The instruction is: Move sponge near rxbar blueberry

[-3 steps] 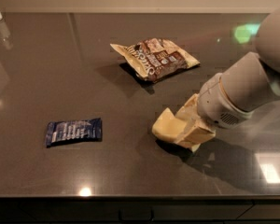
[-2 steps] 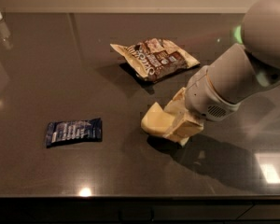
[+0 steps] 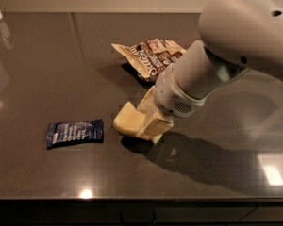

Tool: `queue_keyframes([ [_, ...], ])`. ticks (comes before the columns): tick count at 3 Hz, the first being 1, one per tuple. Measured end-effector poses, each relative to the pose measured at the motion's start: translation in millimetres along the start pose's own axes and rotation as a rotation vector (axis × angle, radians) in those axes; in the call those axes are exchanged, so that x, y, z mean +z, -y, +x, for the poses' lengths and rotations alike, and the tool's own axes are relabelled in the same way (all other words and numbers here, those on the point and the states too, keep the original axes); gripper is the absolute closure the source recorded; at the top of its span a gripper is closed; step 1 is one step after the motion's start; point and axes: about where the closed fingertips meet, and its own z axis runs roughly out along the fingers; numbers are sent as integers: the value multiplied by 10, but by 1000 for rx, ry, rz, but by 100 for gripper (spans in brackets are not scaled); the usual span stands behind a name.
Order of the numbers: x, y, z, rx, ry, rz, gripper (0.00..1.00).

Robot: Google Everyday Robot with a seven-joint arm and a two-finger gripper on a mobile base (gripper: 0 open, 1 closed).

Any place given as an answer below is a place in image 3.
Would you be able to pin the yellow sponge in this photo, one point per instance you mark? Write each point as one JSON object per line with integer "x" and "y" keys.
{"x": 128, "y": 120}

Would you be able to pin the brown white snack bag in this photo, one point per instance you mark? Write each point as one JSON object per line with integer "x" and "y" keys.
{"x": 151, "y": 57}

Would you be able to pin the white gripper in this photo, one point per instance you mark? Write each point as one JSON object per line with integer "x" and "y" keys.
{"x": 167, "y": 95}

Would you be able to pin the blue rxbar blueberry wrapper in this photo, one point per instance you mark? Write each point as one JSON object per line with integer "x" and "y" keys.
{"x": 71, "y": 133}

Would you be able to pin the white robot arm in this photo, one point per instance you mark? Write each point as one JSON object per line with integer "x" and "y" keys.
{"x": 235, "y": 36}

